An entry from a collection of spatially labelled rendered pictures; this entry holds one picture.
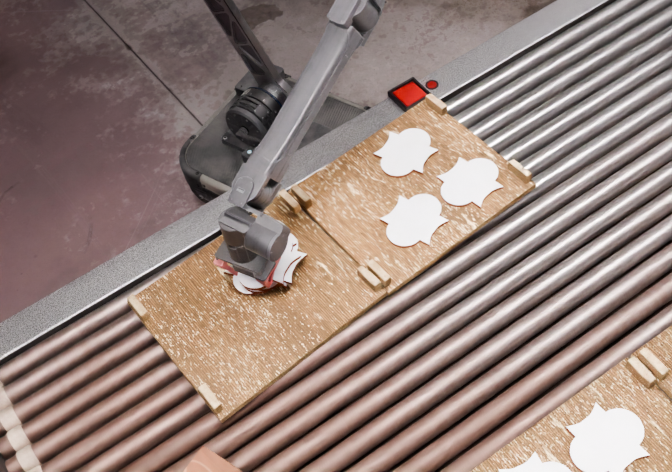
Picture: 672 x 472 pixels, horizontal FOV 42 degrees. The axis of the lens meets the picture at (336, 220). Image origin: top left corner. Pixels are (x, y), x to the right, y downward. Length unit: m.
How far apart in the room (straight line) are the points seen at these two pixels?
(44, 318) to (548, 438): 1.04
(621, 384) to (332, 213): 0.68
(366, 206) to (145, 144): 1.69
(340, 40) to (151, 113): 2.01
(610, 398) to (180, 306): 0.85
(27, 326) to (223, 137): 1.28
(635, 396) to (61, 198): 2.31
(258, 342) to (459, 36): 2.13
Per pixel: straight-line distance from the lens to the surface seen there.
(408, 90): 2.12
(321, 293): 1.78
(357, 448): 1.65
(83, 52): 3.93
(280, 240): 1.58
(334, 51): 1.61
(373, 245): 1.83
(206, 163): 2.98
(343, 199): 1.91
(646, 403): 1.69
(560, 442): 1.64
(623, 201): 1.94
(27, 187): 3.50
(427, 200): 1.88
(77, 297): 1.95
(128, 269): 1.95
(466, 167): 1.94
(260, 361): 1.73
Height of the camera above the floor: 2.45
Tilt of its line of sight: 53 degrees down
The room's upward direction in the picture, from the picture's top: 11 degrees counter-clockwise
